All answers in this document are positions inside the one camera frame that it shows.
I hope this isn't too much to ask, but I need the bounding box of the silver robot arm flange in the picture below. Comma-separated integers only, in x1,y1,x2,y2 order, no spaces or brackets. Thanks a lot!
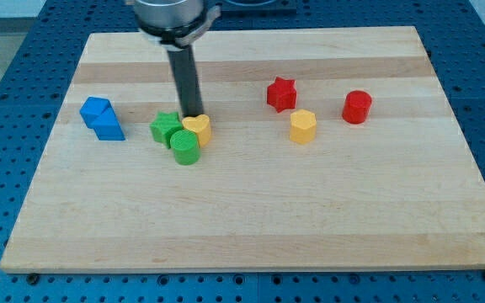
132,0,221,51

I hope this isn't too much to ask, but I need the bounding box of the yellow heart block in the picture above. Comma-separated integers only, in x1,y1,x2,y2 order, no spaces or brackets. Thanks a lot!
182,114,212,147

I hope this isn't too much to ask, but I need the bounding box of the yellow hexagon block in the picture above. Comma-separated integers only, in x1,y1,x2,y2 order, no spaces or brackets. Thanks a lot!
289,109,317,145

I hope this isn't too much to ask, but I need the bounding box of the blue cube block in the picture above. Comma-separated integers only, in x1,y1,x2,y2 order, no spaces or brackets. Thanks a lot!
79,96,111,129

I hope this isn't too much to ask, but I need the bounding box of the green cylinder block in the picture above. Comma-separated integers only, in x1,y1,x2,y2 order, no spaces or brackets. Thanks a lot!
170,130,200,165

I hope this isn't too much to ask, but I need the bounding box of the red cylinder block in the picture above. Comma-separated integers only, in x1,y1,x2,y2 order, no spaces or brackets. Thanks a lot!
342,90,372,125

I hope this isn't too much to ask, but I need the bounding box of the green star block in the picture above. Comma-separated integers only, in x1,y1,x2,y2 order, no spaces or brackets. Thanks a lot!
149,111,183,149

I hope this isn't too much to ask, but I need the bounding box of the red star block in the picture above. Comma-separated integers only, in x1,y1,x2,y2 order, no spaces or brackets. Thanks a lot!
266,77,297,113

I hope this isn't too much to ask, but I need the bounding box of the blue triangular block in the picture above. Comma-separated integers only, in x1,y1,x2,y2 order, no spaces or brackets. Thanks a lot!
91,108,125,141

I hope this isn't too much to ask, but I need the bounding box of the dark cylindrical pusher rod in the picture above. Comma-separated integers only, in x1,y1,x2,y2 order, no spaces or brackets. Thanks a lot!
168,46,205,117

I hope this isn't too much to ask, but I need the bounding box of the wooden board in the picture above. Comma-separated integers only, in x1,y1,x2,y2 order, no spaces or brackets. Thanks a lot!
0,26,485,274

